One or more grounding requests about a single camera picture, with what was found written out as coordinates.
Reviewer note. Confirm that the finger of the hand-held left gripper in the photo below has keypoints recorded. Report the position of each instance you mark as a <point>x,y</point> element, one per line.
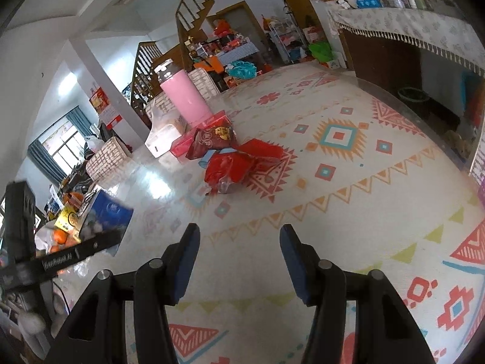
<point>98,246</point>

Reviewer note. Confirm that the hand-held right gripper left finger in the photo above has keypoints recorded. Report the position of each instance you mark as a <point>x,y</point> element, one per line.
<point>185,265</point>

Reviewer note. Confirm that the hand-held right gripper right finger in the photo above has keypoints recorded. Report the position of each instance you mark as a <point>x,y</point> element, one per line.
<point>295,269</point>

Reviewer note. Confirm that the blue white tissue pack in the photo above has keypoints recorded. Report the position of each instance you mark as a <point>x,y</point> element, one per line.
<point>110,212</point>

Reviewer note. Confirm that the light blue packet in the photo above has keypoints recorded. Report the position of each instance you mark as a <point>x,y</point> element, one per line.
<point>207,158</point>

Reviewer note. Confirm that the dark red snack bag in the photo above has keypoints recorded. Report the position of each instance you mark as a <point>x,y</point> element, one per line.
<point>212,140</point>

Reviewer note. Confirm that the orange fruit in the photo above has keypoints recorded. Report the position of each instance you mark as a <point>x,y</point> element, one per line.
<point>74,198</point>
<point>60,236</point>

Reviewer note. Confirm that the yellow box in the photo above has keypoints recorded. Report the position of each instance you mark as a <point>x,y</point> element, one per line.
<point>67,218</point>

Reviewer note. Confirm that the patterned tablecloth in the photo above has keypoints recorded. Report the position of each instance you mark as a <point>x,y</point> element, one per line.
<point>341,204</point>

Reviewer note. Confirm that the window with blue curtains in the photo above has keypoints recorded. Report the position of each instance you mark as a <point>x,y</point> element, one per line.
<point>57,148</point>

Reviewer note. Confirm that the chair with patterned cover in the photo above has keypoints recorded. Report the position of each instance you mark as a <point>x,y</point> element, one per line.
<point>157,106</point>
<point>204,81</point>
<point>108,157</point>

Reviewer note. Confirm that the red flat box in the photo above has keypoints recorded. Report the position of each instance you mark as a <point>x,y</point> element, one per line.
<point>182,146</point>

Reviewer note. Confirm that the white tissue box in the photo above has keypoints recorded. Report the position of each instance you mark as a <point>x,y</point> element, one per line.
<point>163,136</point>

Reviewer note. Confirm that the pink thermos bottle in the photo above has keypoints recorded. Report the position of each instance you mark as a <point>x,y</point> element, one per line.
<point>185,94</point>

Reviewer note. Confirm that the wooden staircase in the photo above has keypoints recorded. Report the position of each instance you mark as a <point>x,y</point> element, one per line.
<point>146,68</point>

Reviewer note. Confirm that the teal plastic bag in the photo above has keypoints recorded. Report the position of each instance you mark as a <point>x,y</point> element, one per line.
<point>242,69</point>

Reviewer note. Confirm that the green waste bin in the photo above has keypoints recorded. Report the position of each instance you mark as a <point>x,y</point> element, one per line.
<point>413,96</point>

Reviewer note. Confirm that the green plastic bag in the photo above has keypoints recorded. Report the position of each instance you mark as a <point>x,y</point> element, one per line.
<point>320,51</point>

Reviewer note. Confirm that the table with checked cloth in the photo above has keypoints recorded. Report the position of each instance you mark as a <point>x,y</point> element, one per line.
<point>238,51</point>

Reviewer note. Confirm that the dark wooden sideboard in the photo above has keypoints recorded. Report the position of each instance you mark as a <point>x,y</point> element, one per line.
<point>379,57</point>

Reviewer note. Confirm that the fringed leaf-print cloth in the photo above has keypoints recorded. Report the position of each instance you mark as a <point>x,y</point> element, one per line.
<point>416,26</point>

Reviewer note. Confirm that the blue wipes pack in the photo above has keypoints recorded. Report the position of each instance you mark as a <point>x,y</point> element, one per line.
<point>369,2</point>

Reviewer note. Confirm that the red wall calendar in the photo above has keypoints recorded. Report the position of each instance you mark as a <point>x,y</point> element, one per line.
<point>100,100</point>

